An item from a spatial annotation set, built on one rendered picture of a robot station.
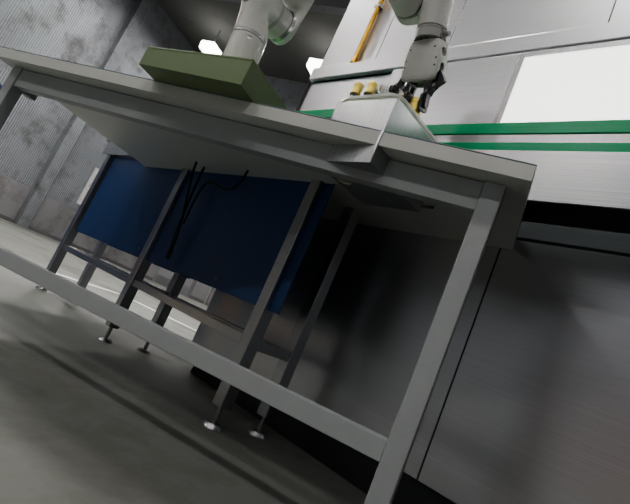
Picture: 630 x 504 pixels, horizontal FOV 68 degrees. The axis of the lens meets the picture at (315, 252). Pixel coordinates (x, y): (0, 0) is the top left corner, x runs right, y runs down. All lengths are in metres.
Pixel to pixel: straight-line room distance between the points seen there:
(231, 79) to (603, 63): 0.96
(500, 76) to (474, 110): 0.12
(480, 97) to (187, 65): 0.86
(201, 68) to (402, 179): 0.53
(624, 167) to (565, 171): 0.10
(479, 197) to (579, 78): 0.63
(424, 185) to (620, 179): 0.37
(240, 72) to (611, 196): 0.80
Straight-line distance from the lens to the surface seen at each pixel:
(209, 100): 1.21
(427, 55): 1.24
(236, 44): 1.35
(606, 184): 1.08
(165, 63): 1.26
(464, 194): 0.96
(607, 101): 1.43
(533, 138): 1.21
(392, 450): 0.88
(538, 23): 1.73
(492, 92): 1.57
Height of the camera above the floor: 0.31
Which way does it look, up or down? 10 degrees up
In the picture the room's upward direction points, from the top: 23 degrees clockwise
